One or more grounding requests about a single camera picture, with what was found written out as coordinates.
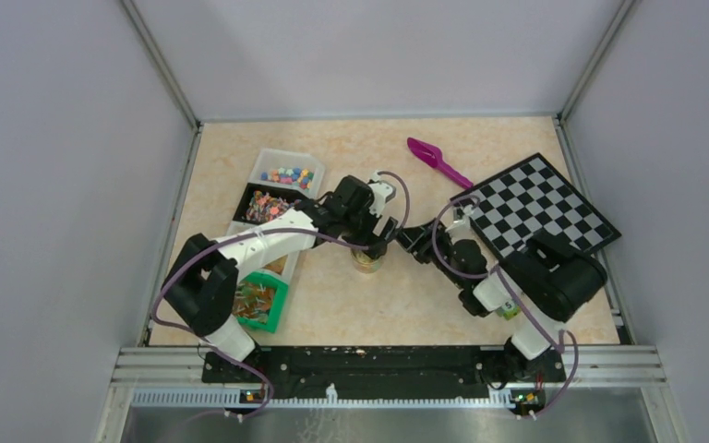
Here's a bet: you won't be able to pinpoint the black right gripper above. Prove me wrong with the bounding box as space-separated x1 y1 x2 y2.
392 217 467 289

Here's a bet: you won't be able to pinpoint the white round jar lid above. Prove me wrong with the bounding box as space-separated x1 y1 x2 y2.
351 249 383 269

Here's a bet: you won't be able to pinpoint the magenta plastic scoop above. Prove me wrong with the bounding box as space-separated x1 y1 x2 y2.
406 138 474 189

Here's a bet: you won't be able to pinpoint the clear glass jar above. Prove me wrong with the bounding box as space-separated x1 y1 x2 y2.
351 249 384 274

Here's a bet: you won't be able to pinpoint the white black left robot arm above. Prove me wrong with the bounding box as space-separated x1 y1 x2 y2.
158 171 408 382

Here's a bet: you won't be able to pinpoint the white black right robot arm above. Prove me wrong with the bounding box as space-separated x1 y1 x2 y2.
397 222 607 380

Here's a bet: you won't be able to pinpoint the white bin round candies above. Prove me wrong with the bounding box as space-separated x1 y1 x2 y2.
247 149 326 198

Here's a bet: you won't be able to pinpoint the black bin mixed candies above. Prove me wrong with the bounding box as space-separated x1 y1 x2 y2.
233 183 310 225

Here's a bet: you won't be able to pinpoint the green bin stick candies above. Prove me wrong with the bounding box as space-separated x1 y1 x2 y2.
233 271 289 333

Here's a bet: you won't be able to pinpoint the white bin orange gummies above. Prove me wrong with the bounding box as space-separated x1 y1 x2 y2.
226 221 299 284

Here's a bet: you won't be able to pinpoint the green owl number card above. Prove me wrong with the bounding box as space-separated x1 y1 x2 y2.
495 301 522 321

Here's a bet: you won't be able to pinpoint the black white chessboard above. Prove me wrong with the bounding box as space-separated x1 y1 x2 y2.
455 153 621 259

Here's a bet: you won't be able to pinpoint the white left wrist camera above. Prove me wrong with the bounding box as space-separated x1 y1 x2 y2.
367 172 396 217

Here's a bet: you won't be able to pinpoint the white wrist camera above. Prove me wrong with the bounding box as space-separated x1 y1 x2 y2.
367 172 396 217
446 205 475 235

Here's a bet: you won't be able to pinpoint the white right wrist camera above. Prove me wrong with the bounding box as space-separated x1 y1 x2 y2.
446 205 475 235

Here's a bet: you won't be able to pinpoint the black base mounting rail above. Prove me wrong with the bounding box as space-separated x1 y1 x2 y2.
201 345 566 400

